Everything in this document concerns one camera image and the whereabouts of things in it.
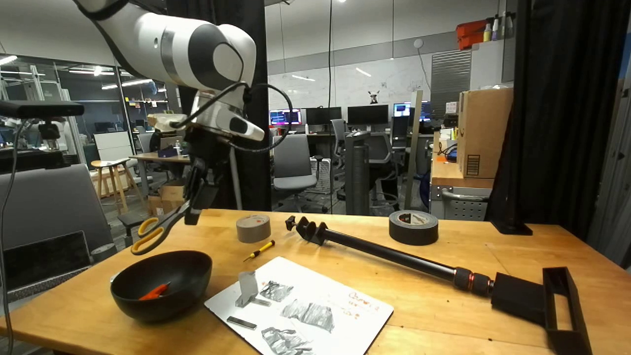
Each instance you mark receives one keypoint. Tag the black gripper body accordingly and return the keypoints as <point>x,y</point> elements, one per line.
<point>209,152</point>

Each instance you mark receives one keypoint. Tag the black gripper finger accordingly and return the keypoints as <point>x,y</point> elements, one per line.
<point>209,191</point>
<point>191,197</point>

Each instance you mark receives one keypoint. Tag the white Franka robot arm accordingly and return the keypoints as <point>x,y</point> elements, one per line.
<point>169,49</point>

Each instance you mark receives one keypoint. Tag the black bowl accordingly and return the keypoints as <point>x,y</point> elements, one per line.
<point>177,288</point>

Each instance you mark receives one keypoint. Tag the orange piece in bowl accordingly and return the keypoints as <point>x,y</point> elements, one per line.
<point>153,292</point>

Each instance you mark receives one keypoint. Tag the yellow black marker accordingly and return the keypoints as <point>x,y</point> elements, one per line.
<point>260,248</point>

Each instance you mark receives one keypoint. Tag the grey office chair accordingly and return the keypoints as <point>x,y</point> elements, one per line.
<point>291,159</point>

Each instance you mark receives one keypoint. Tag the wooden stool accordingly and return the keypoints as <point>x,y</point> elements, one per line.
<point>110,167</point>

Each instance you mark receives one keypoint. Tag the dark computer monitor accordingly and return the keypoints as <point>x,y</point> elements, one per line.
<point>366,114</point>
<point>321,114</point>

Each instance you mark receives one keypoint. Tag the white printed paper sheet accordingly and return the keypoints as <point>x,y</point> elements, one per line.
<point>341,307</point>

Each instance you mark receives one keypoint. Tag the black pole with clamp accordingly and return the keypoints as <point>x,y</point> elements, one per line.
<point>394,252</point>

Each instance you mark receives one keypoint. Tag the leaning wooden plank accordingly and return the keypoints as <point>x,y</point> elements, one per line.
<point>412,150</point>

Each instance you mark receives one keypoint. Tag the black tape roll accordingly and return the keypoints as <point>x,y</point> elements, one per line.
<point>412,229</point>

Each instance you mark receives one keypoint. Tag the cardboard shipping box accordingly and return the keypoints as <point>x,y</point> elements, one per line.
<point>485,130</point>

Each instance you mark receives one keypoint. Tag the red bag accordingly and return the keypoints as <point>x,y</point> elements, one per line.
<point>471,31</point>

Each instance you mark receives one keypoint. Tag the grey duct tape roll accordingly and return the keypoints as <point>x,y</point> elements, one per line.
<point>252,229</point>

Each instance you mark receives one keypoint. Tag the black camera bar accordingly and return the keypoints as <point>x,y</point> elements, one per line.
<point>39,108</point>

